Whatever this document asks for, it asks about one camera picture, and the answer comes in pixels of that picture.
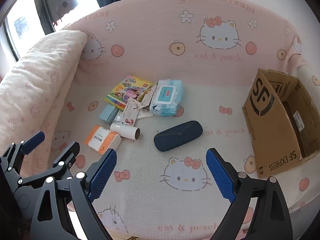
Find orange and white tissue pack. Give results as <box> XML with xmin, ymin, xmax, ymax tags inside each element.
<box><xmin>84</xmin><ymin>125</ymin><xmax>122</xmax><ymax>155</ymax></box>

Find folded pale pink quilt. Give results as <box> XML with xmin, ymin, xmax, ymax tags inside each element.
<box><xmin>0</xmin><ymin>30</ymin><xmax>88</xmax><ymax>180</ymax></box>

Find brown cardboard box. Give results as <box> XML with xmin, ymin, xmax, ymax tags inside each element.
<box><xmin>242</xmin><ymin>68</ymin><xmax>320</xmax><ymax>179</ymax></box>

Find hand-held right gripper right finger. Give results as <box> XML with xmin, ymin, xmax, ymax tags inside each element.
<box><xmin>206</xmin><ymin>148</ymin><xmax>293</xmax><ymax>240</ymax></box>

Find small white printed packets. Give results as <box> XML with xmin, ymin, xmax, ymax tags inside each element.
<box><xmin>122</xmin><ymin>98</ymin><xmax>139</xmax><ymax>127</ymax></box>

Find grey plush toy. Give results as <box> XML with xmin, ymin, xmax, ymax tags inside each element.
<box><xmin>42</xmin><ymin>0</ymin><xmax>79</xmax><ymax>23</ymax></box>

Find white paper hang tag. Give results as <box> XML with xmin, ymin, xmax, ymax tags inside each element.
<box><xmin>137</xmin><ymin>87</ymin><xmax>154</xmax><ymax>109</ymax></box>

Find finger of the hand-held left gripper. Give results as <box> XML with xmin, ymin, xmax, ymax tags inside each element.
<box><xmin>15</xmin><ymin>141</ymin><xmax>81</xmax><ymax>188</ymax></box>
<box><xmin>0</xmin><ymin>132</ymin><xmax>46</xmax><ymax>178</ymax></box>

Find small light blue box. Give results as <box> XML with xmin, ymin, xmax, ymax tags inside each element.
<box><xmin>99</xmin><ymin>104</ymin><xmax>118</xmax><ymax>125</ymax></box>

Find light blue wet wipes pack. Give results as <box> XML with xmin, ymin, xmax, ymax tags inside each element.
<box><xmin>149</xmin><ymin>79</ymin><xmax>185</xmax><ymax>117</ymax></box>

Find colourful crayon box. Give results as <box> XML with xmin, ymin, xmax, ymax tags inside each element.
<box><xmin>104</xmin><ymin>74</ymin><xmax>154</xmax><ymax>110</ymax></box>

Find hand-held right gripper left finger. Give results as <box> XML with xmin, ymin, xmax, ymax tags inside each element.
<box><xmin>29</xmin><ymin>149</ymin><xmax>118</xmax><ymax>240</ymax></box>

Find black window frame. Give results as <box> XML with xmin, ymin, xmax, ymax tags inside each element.
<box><xmin>0</xmin><ymin>0</ymin><xmax>56</xmax><ymax>63</ymax></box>

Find white paper roll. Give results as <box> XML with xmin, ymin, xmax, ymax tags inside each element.
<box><xmin>110</xmin><ymin>123</ymin><xmax>141</xmax><ymax>140</ymax></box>

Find dark blue glasses case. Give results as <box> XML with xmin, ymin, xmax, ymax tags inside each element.
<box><xmin>153</xmin><ymin>120</ymin><xmax>203</xmax><ymax>152</ymax></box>

